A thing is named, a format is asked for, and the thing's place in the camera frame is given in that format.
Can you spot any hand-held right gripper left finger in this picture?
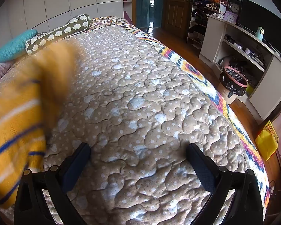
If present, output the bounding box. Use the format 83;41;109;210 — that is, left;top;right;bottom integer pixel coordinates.
14;142;92;225

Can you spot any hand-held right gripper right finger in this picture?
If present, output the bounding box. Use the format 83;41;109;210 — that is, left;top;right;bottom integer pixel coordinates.
186;143;264;225

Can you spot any yellow striped small sweater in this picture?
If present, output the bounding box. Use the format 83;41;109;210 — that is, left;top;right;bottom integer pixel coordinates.
0;41;81;209

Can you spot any yellow bag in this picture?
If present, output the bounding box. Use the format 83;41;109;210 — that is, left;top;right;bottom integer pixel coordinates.
255;121;279;161

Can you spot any trash bin with pink rim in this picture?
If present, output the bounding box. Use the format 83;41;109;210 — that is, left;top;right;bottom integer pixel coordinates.
219;66;249;105

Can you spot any beige dotted quilted bedspread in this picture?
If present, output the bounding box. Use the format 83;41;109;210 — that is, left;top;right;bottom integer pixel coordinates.
0;25;270;225

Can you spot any colourful patterned blanket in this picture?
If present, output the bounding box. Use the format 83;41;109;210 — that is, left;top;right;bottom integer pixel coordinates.
91;16;271;214

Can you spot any white television cabinet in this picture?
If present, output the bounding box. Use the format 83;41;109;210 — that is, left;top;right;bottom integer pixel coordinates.
199;14;281;120

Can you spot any teal pillow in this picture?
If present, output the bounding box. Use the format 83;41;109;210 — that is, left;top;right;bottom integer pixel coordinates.
0;29;39;64

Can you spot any olive patterned pillow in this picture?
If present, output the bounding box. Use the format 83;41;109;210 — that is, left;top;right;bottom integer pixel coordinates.
26;14;92;55

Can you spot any shoe rack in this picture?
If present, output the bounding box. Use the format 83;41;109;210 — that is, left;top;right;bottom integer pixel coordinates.
187;0;228;51

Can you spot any pale green bottle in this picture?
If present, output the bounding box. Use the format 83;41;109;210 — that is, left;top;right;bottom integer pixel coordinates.
255;26;265;41

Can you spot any purple alarm clock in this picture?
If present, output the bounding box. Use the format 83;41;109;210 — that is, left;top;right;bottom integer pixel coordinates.
224;12;239;24

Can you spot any black television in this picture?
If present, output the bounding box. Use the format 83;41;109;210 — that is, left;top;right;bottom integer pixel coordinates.
238;0;281;59

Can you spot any black ornate clock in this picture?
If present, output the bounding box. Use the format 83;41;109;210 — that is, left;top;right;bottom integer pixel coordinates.
227;0;241;13

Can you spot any brown wooden door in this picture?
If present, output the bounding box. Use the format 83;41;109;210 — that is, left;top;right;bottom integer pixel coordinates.
162;0;192;39

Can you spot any teal door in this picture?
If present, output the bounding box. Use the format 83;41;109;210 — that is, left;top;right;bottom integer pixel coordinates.
135;0;163;27

